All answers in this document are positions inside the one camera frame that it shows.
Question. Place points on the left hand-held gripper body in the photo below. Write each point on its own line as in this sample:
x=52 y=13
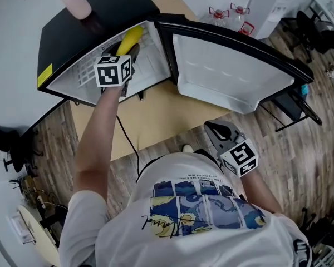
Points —
x=108 y=75

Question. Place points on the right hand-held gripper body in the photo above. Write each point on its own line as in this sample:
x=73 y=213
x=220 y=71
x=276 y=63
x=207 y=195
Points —
x=239 y=156

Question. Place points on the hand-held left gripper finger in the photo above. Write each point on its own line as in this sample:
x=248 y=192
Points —
x=114 y=49
x=135 y=53

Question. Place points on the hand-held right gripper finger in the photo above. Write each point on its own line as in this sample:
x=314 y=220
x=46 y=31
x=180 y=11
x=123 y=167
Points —
x=221 y=131

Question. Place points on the yellow corn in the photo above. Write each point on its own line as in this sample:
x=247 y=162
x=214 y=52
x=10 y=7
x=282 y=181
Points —
x=130 y=39

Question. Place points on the black mini fridge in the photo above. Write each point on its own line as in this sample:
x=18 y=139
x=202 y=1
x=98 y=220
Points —
x=72 y=35

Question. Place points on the person's right forearm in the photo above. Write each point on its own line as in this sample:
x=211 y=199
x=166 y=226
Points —
x=260 y=193

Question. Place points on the person's left forearm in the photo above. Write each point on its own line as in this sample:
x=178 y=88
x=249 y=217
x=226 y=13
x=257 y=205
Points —
x=96 y=149

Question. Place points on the person's white shoe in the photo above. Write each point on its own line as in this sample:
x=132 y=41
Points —
x=188 y=148

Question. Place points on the pink vase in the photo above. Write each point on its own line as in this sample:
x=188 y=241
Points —
x=77 y=4

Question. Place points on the white printed t-shirt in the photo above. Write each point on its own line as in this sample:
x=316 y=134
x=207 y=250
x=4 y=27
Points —
x=183 y=227

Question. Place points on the black office chair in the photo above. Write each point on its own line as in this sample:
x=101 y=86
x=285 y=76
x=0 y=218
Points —
x=11 y=146
x=306 y=29

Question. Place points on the round beige table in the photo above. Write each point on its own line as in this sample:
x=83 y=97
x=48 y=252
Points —
x=41 y=238

